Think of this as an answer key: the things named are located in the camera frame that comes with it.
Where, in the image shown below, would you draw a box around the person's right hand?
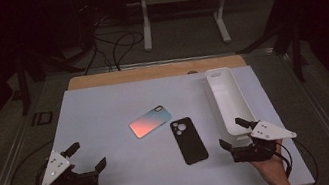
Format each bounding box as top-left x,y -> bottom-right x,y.
248,138 -> 292,185

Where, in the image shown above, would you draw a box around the black floor cables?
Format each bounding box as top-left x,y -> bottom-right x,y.
73,6 -> 150,79

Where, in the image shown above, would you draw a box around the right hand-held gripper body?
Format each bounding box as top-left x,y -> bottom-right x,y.
226,113 -> 302,167

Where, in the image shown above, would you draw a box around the pink blue gradient phone case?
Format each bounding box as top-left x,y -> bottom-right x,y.
126,103 -> 175,141

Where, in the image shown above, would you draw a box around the black rectangular floor bracket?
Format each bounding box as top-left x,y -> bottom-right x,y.
29,109 -> 56,128

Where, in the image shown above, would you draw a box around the black phone case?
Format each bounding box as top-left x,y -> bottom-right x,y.
168,114 -> 210,168

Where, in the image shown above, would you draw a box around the black stand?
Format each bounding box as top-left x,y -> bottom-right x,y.
227,0 -> 314,93
10,46 -> 55,117

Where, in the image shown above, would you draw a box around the white long plastic tray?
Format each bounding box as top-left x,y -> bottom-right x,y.
203,63 -> 261,152

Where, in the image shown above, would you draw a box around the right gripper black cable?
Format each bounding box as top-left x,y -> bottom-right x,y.
274,137 -> 322,185

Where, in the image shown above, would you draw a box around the white table mat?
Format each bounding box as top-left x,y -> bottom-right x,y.
14,52 -> 317,185

